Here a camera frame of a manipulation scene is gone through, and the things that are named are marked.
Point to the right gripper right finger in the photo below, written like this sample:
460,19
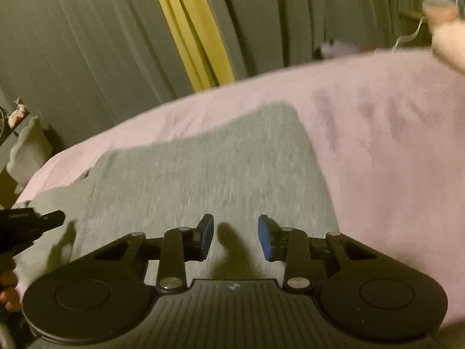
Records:
289,245

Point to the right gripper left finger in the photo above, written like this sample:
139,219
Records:
179,246

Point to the grey sweatpants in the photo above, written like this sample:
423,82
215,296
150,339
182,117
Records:
262,163

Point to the person's left hand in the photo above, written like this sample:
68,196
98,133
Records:
10,298

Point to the grey bedside cloth item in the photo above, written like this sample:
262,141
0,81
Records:
29,154

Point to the pink fleece bed blanket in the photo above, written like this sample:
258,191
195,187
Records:
388,134

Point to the grey curtain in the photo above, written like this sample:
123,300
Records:
84,66

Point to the small white grey object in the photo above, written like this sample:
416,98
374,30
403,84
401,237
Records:
335,49

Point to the yellow curtain stripe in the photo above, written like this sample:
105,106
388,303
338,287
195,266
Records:
198,41

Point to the pink pillow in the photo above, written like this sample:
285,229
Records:
448,43

